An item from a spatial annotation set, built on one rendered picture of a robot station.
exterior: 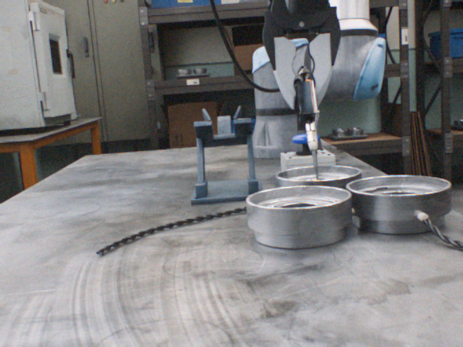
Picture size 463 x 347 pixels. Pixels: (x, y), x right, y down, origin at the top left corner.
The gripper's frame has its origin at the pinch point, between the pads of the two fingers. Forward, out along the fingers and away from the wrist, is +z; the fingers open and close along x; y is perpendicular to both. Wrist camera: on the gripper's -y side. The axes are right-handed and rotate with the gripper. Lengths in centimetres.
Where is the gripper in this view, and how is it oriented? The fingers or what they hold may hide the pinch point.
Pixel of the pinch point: (304, 98)
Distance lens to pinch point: 71.0
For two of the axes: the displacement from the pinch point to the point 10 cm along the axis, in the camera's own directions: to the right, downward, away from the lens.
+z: 0.7, 9.8, 1.7
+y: 0.1, -1.7, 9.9
